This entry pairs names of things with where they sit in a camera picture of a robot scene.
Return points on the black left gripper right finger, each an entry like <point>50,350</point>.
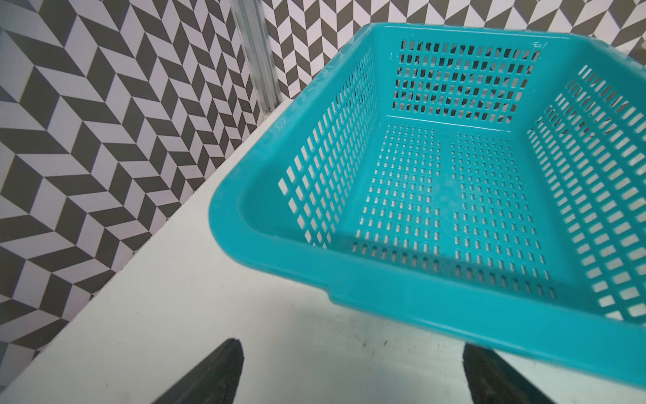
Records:
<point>492,380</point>

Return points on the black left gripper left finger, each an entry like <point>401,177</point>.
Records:
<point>214,380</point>

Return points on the teal plastic basket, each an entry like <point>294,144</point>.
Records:
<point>489,184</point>

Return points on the aluminium corner post left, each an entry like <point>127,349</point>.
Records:
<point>255,41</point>

